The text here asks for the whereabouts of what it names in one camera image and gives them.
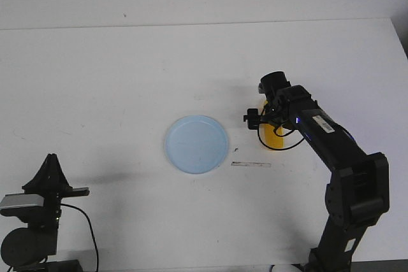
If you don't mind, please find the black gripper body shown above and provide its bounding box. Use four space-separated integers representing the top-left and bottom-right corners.
21 183 90 230
244 71 291 130

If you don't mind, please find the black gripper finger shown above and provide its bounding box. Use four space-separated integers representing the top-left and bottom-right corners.
52 154 73 190
24 154 52 189

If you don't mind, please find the yellow corn cob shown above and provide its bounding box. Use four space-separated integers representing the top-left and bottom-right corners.
258 99 287 151

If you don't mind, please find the light blue round plate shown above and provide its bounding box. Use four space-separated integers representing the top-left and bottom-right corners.
164 115 229 175

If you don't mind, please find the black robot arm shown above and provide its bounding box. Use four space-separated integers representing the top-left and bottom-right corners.
56 73 390 271
1 154 89 271

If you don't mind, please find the black camera cable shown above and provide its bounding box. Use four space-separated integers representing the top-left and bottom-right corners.
257 106 354 152
60 203 100 272

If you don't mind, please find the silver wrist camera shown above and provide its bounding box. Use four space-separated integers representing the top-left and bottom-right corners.
1 194 44 210

